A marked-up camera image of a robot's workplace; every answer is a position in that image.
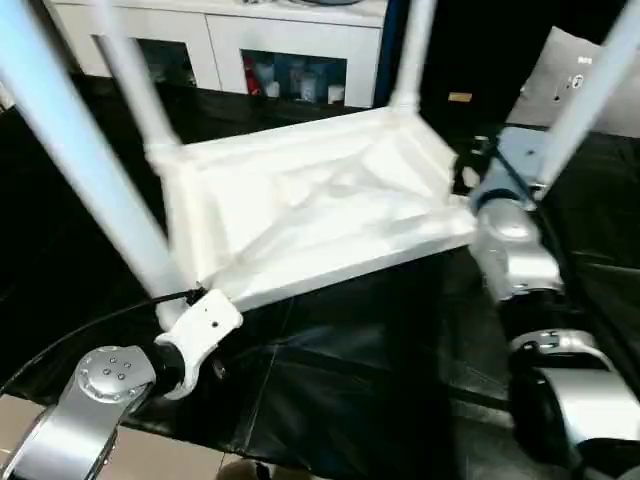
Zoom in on white plastic table leg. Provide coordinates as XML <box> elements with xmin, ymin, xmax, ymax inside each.
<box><xmin>391</xmin><ymin>0</ymin><xmax>441</xmax><ymax>116</ymax></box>
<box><xmin>536</xmin><ymin>0</ymin><xmax>640</xmax><ymax>190</ymax></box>
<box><xmin>0</xmin><ymin>0</ymin><xmax>202</xmax><ymax>330</ymax></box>
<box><xmin>91</xmin><ymin>0</ymin><xmax>183</xmax><ymax>152</ymax></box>

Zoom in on white curved plastic panel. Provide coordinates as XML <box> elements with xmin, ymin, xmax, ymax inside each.
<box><xmin>503</xmin><ymin>24</ymin><xmax>640</xmax><ymax>140</ymax></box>

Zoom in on red bottle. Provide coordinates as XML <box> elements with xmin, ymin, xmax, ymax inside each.
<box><xmin>242</xmin><ymin>56</ymin><xmax>265</xmax><ymax>97</ymax></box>

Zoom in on grey rounded device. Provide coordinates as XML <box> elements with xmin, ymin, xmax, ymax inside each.
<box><xmin>238</xmin><ymin>0</ymin><xmax>362</xmax><ymax>10</ymax></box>

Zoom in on white glass-door cabinet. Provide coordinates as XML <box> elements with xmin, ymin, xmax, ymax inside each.
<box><xmin>46</xmin><ymin>0</ymin><xmax>390</xmax><ymax>110</ymax></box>

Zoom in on dark left robot foot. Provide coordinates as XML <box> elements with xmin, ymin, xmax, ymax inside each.
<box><xmin>218</xmin><ymin>458</ymin><xmax>275</xmax><ymax>480</ymax></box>

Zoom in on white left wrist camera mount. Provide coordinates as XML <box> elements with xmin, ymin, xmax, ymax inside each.
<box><xmin>151</xmin><ymin>287</ymin><xmax>246</xmax><ymax>403</ymax></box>

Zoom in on black left wrist camera cable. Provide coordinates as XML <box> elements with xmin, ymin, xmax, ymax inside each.
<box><xmin>0</xmin><ymin>283</ymin><xmax>207</xmax><ymax>397</ymax></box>

